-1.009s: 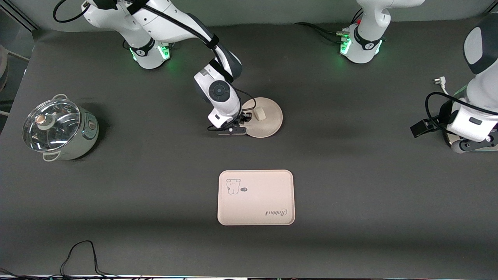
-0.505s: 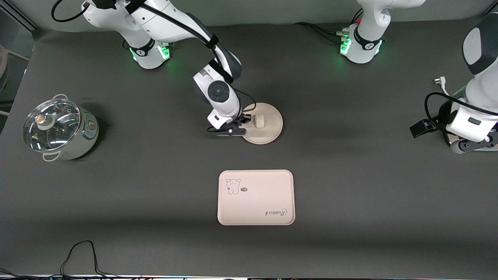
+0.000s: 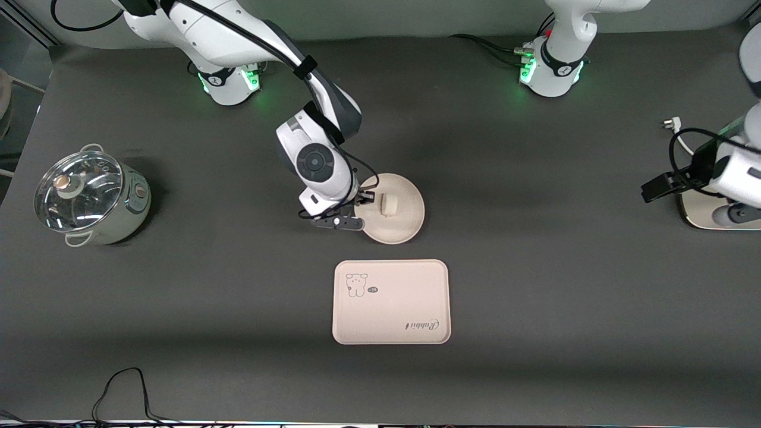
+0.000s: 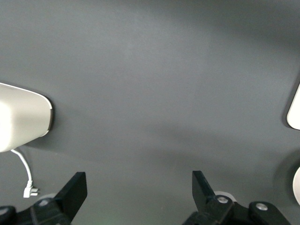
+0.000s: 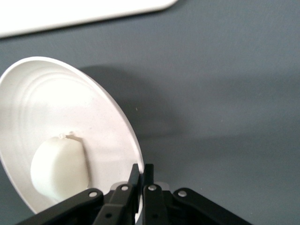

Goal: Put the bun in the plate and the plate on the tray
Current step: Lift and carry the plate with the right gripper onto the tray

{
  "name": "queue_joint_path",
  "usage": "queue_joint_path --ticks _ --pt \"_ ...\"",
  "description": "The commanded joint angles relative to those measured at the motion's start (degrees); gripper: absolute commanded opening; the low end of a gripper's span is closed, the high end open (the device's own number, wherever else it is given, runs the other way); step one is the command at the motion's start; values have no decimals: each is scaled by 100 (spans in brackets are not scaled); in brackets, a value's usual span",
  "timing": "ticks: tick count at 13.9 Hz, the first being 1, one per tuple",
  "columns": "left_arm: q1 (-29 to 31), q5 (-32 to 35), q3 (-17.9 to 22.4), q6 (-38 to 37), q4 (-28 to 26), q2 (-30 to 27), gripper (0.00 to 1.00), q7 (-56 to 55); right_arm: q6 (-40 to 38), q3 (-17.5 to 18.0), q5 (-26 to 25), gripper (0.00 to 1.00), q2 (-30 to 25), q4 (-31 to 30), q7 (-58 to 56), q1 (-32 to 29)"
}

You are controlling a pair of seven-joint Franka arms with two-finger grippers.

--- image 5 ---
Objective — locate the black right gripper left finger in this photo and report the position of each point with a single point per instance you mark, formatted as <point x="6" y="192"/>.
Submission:
<point x="117" y="206"/>

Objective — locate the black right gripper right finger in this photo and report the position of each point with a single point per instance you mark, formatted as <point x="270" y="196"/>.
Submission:
<point x="154" y="206"/>

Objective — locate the white steamed bun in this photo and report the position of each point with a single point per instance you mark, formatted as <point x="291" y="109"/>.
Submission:
<point x="61" y="166"/>

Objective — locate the round cream plate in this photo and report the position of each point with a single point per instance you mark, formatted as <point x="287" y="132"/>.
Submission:
<point x="58" y="105"/>

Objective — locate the cream tray with rabbit print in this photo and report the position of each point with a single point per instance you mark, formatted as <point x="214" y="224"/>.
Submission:
<point x="70" y="11"/>

